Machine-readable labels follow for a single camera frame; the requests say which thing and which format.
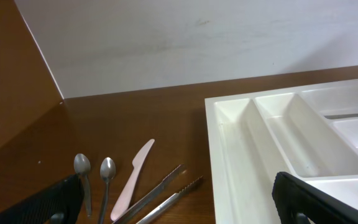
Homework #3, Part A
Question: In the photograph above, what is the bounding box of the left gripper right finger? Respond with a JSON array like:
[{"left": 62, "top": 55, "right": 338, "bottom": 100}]
[{"left": 272, "top": 172, "right": 358, "bottom": 224}]

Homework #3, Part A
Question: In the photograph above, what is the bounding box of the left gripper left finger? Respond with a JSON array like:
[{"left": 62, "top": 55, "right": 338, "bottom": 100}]
[{"left": 0, "top": 174, "right": 85, "bottom": 223}]

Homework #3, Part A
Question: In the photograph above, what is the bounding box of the small steel teaspoon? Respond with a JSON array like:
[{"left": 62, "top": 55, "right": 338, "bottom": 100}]
[
  {"left": 98, "top": 157, "right": 116, "bottom": 224},
  {"left": 73, "top": 153, "right": 92, "bottom": 217}
]

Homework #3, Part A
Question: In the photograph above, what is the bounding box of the pink plastic knife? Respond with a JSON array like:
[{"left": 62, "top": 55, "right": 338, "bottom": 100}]
[{"left": 110, "top": 139, "right": 155, "bottom": 222}]

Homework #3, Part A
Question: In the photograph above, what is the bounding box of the white plastic cutlery tray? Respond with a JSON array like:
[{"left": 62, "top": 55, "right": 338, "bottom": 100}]
[{"left": 205, "top": 79, "right": 358, "bottom": 223}]

